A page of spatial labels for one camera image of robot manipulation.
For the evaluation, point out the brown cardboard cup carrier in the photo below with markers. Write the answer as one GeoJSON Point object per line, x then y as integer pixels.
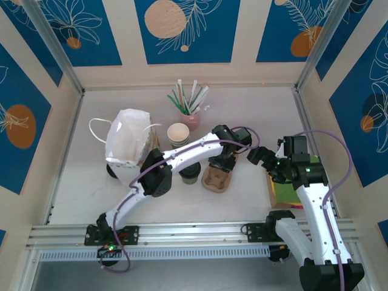
{"type": "Point", "coordinates": [216, 182]}

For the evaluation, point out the black plastic cup lid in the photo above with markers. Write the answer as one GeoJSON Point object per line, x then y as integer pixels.
{"type": "Point", "coordinates": [111, 172]}
{"type": "Point", "coordinates": [190, 171]}

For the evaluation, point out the white paper gift bag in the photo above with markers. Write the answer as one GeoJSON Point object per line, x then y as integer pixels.
{"type": "Point", "coordinates": [127, 136]}

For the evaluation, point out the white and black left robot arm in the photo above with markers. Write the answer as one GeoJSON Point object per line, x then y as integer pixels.
{"type": "Point", "coordinates": [191, 151]}

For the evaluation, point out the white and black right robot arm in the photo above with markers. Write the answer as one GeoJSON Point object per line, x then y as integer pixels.
{"type": "Point", "coordinates": [318, 212]}

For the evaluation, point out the green and orange folders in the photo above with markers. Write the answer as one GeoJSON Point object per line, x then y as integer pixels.
{"type": "Point", "coordinates": [271, 194]}

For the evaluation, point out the green paper napkin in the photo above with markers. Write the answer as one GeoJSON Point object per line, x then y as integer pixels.
{"type": "Point", "coordinates": [285, 192]}

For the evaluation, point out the red paper napkin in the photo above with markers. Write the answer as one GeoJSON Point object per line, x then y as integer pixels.
{"type": "Point", "coordinates": [297, 206]}

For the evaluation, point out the white paper-wrapped straw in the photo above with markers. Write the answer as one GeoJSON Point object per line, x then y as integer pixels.
{"type": "Point", "coordinates": [194, 91]}
{"type": "Point", "coordinates": [181, 92]}
{"type": "Point", "coordinates": [203, 94]}
{"type": "Point", "coordinates": [202, 109]}

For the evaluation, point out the pink straw holder cup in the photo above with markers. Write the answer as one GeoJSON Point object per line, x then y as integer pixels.
{"type": "Point", "coordinates": [191, 121]}

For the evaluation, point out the stack of paper cups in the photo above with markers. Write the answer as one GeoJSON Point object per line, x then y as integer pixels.
{"type": "Point", "coordinates": [178, 131]}

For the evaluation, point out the green paper-wrapped straw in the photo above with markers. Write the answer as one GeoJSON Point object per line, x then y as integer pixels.
{"type": "Point", "coordinates": [197, 96]}
{"type": "Point", "coordinates": [175, 103]}
{"type": "Point", "coordinates": [177, 97]}

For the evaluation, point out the black controller board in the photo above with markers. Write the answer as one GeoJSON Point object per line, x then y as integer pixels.
{"type": "Point", "coordinates": [108, 251]}
{"type": "Point", "coordinates": [279, 254]}

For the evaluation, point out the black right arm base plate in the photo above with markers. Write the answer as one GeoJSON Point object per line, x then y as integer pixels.
{"type": "Point", "coordinates": [257, 232]}

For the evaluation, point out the aluminium mounting rail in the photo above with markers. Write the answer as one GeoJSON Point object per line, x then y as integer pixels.
{"type": "Point", "coordinates": [194, 233]}

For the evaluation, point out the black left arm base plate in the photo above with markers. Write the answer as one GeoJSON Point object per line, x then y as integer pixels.
{"type": "Point", "coordinates": [130, 235]}

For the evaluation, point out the aluminium frame post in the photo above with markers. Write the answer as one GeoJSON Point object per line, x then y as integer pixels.
{"type": "Point", "coordinates": [322, 45]}
{"type": "Point", "coordinates": [56, 48]}

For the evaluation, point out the aluminium frame leg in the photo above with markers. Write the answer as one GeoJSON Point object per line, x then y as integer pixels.
{"type": "Point", "coordinates": [25, 272]}

